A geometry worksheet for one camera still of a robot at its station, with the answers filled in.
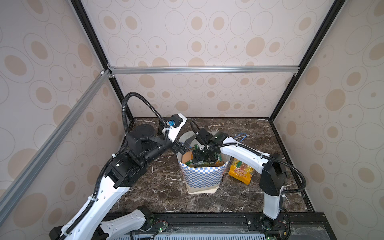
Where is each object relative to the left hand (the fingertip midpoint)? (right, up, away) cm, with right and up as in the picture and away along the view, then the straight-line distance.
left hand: (189, 127), depth 54 cm
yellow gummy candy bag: (+29, -25, +33) cm, 51 cm away
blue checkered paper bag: (+5, -25, +17) cm, 31 cm away
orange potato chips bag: (-2, -16, +30) cm, 34 cm away
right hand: (+3, -18, +30) cm, 35 cm away
